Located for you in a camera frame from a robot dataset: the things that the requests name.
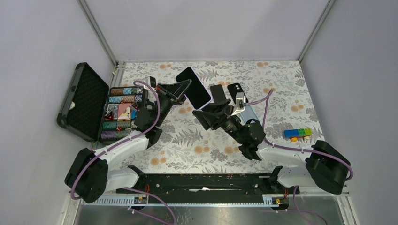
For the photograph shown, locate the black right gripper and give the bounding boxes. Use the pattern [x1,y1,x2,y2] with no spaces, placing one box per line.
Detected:
[192,98,246,144]

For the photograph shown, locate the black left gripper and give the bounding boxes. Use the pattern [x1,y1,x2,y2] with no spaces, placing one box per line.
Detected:
[154,80,194,127]

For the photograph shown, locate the black phone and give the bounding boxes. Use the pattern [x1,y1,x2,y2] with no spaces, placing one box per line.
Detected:
[210,84,227,104]

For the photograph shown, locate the light blue phone case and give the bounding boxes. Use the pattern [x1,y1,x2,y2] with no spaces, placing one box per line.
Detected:
[239,105,259,123]

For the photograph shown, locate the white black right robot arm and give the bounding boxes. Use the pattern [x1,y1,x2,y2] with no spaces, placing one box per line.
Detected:
[192,100,353,195]

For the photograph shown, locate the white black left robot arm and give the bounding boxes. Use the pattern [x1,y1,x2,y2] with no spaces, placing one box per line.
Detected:
[64,79,192,203]

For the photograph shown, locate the black poker chip case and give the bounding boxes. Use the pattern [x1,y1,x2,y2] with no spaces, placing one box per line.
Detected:
[56,62,148,144]

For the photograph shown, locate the floral table mat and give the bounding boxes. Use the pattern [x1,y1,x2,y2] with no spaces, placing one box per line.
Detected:
[118,61,324,173]

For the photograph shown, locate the multicolour toy block car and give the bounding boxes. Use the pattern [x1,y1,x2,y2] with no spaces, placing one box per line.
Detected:
[283,128,312,142]

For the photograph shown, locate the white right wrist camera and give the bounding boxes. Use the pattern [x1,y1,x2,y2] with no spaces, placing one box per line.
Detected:
[231,92,246,116]

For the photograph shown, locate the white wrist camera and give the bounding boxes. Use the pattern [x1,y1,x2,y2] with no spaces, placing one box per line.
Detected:
[231,92,246,116]
[145,76,157,89]

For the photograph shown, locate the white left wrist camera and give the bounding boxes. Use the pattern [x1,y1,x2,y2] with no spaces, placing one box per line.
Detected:
[145,76,157,89]

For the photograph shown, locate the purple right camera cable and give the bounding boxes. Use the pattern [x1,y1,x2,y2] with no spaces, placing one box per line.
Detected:
[245,89,354,225]

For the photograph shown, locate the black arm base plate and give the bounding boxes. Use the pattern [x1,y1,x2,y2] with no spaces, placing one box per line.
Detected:
[133,173,300,205]

